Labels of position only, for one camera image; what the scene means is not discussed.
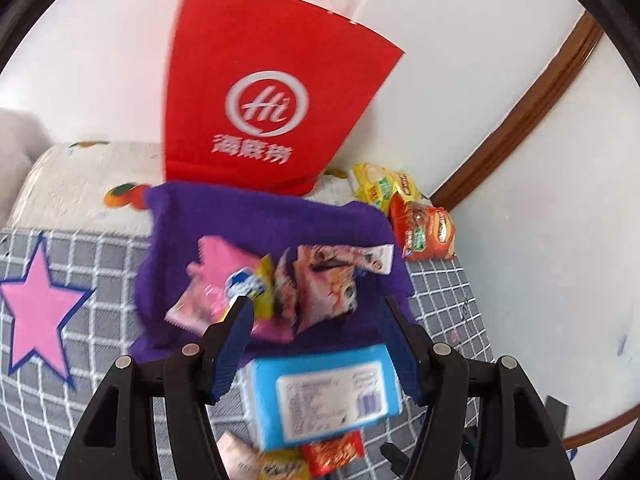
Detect pink snack packet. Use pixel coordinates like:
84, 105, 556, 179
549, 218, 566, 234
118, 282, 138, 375
165, 236, 296, 345

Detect small white snack packet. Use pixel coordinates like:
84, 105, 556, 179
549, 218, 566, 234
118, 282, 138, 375
216, 430, 261, 480

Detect yellow and blue snack packet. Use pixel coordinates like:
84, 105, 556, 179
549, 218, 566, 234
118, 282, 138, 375
224, 254, 276, 321

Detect yellow chips bag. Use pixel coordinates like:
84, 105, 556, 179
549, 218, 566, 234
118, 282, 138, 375
348, 161, 428, 217

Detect purple cloth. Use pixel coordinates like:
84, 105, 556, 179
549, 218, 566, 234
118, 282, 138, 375
127, 181, 418, 366

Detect orange chips bag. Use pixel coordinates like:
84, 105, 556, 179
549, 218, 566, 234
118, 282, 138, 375
389, 192, 457, 262

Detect red paper bag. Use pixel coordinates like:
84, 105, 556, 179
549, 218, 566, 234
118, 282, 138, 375
162, 0, 406, 198

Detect small yellow snack packet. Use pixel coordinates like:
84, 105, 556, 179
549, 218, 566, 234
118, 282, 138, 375
257, 449, 313, 480

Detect white fruit print pillow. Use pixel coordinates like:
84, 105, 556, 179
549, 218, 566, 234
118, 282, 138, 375
7, 140, 351, 238

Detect light blue tissue pack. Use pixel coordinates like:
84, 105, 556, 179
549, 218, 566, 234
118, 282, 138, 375
240, 344, 405, 453

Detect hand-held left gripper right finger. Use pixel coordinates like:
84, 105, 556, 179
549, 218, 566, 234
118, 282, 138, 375
378, 296, 576, 480

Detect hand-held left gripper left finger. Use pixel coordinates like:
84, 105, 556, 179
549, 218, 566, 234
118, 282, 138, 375
55, 296, 256, 480

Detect long cartoon print packet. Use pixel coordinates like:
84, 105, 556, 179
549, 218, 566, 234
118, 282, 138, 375
290, 243, 396, 277

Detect cartoon print snack packet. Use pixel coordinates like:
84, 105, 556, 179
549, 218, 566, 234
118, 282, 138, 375
272, 247, 358, 333

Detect brown wooden door frame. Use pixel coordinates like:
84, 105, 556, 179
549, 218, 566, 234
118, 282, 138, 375
430, 10, 606, 213

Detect grey grid bedsheet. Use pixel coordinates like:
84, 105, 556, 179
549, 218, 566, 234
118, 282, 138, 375
0, 227, 496, 480

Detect small red snack packet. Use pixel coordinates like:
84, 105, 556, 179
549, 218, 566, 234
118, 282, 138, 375
301, 430, 366, 479

